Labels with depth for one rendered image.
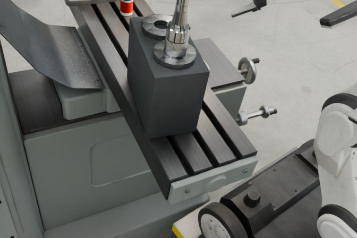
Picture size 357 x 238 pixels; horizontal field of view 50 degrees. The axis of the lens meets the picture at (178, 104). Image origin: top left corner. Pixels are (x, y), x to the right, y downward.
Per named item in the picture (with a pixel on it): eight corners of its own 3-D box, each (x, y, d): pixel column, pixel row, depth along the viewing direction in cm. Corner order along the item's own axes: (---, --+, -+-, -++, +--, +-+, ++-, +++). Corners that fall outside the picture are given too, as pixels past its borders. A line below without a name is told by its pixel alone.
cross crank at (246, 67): (244, 70, 170) (251, 49, 162) (259, 88, 163) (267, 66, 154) (213, 77, 163) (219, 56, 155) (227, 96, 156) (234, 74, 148)
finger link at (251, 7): (231, 15, 91) (256, 5, 90) (229, 11, 93) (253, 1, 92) (233, 21, 91) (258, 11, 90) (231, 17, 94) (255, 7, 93)
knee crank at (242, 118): (271, 108, 168) (275, 98, 164) (279, 117, 164) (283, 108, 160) (229, 120, 160) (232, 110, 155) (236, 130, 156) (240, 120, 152)
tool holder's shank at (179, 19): (177, 31, 74) (185, -23, 66) (167, 23, 75) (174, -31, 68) (189, 27, 75) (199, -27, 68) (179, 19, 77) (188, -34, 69)
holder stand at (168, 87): (169, 73, 106) (178, 8, 92) (196, 132, 92) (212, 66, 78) (126, 77, 102) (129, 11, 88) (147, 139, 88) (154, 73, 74)
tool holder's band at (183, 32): (176, 39, 74) (177, 34, 73) (161, 26, 76) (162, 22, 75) (194, 32, 76) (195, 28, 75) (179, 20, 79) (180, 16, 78)
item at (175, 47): (172, 60, 77) (176, 39, 74) (159, 48, 80) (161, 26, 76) (190, 53, 80) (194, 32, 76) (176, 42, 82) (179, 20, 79)
